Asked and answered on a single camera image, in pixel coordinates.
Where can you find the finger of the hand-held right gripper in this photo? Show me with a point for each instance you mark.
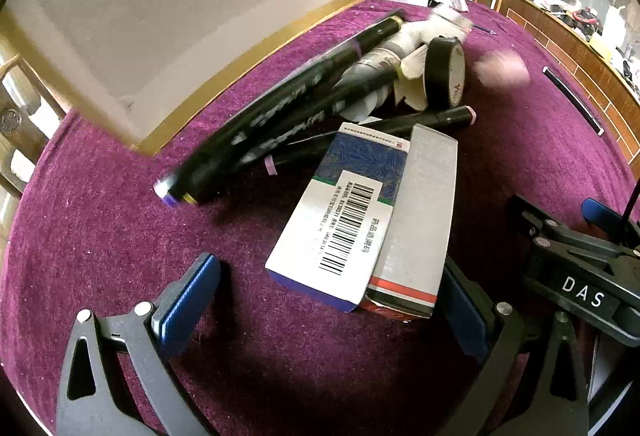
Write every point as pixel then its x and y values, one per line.
pixel 565 236
pixel 602 211

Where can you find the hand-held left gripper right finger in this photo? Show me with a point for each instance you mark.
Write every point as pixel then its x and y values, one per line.
pixel 465 311

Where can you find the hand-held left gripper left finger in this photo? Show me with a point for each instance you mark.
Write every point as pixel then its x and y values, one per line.
pixel 187 296

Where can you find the grey red-striped medicine box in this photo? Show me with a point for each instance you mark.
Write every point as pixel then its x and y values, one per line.
pixel 425 216

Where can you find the blue white barcode medicine box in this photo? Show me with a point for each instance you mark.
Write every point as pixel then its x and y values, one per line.
pixel 340 226

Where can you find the pink plush toy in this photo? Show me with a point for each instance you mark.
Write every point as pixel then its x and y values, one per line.
pixel 502 68

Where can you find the black marker pink cap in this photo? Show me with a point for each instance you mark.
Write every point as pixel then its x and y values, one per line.
pixel 400 123

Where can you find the black tape roll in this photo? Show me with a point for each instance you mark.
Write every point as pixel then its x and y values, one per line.
pixel 435 75

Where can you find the black marker green cap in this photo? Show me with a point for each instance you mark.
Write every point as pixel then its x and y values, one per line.
pixel 310 123

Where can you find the black marker purple cap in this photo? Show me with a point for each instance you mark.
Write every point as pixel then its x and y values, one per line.
pixel 300 88

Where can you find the white tube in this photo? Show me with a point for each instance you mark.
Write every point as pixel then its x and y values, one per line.
pixel 400 45

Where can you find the purple velvet tablecloth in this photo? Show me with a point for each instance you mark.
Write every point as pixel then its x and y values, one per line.
pixel 100 241

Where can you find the black stick gold tip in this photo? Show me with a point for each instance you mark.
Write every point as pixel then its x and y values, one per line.
pixel 570 98

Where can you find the dark pen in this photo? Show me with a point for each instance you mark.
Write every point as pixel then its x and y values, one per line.
pixel 487 30

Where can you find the wooden glass-door cabinet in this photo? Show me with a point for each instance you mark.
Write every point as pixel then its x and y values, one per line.
pixel 25 125

